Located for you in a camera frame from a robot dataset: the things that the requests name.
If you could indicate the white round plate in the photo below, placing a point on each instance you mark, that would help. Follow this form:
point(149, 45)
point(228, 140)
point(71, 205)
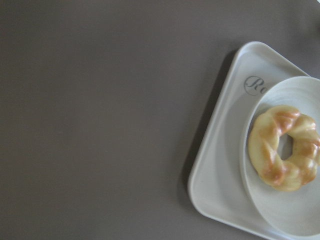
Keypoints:
point(295, 214)

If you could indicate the white rabbit tray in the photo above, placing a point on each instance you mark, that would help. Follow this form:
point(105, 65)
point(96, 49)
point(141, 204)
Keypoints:
point(215, 185)

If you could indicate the twisted glazed donut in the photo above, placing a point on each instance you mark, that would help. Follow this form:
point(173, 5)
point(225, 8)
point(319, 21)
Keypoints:
point(301, 167)

